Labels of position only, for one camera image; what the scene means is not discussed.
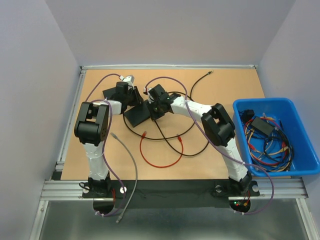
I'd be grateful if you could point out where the black ethernet cable long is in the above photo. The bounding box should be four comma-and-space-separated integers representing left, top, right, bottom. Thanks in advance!
123, 70, 213, 141

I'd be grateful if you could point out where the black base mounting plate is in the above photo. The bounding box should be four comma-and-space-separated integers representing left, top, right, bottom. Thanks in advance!
82, 179, 261, 210

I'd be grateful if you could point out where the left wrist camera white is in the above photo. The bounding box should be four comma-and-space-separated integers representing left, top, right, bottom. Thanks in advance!
119, 75, 135, 85

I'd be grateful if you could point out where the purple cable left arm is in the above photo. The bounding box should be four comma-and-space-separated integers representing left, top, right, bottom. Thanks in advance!
84, 73, 127, 218

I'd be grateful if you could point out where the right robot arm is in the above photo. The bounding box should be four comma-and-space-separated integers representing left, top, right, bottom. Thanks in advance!
144, 84, 252, 195

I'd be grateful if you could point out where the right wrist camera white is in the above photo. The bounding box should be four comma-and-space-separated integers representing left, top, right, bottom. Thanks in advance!
143, 87, 155, 104

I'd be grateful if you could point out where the grey ethernet cable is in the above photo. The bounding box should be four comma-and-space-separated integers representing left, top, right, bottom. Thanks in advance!
110, 132, 139, 224

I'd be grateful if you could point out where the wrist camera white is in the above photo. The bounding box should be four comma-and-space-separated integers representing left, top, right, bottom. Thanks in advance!
119, 75, 135, 85
143, 87, 155, 104

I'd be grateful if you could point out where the black power adapter in bin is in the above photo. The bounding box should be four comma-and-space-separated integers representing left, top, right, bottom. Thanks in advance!
251, 117, 274, 136

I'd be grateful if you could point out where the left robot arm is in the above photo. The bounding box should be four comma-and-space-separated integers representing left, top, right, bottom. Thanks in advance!
74, 75, 143, 198

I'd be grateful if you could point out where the red ethernet cable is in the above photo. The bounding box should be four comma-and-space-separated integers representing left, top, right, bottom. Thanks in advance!
139, 130, 185, 168

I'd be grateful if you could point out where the black network switch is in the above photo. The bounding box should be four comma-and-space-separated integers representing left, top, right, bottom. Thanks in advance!
124, 100, 151, 128
102, 87, 116, 100

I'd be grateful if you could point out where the tangle of cables in bin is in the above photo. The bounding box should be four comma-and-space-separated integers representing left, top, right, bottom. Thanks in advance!
237, 109, 296, 173

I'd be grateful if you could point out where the aluminium front rail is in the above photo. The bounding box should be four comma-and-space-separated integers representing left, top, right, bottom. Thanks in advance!
40, 178, 309, 201

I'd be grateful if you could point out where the black ethernet cable short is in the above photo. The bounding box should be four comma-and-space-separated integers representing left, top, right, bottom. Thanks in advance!
154, 92, 210, 158

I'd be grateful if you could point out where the blue plastic bin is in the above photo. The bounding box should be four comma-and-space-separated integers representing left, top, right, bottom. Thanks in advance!
232, 97, 320, 177

